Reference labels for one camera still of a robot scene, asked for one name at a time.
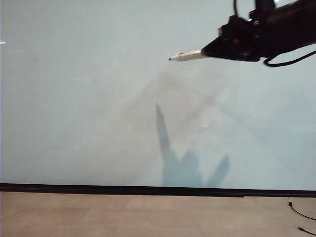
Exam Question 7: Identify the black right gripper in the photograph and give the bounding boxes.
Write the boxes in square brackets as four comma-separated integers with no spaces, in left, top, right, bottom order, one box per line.
[200,14,264,63]

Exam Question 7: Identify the white marker pen black tip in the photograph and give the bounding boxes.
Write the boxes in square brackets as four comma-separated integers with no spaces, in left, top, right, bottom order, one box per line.
[168,49,207,62]

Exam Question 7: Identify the white glossy whiteboard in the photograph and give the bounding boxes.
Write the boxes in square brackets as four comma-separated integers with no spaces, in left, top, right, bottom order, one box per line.
[0,0,316,191]

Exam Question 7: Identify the black whiteboard pen tray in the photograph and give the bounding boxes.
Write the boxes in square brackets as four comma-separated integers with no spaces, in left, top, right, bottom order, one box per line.
[0,189,245,198]

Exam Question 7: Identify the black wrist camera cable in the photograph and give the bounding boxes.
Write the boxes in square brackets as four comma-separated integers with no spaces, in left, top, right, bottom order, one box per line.
[233,0,247,20]

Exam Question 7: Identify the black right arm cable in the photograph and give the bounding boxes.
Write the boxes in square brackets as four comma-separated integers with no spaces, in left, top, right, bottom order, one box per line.
[262,50,316,68]

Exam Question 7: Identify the black whiteboard frame rail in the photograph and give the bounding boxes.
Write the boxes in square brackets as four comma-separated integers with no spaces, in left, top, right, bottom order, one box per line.
[0,183,316,198]

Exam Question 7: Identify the black cable with plug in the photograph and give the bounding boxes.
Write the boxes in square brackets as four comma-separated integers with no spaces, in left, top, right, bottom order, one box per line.
[287,197,316,221]

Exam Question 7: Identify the thin black cable end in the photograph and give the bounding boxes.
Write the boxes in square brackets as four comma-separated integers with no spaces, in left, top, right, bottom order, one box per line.
[297,226,316,237]

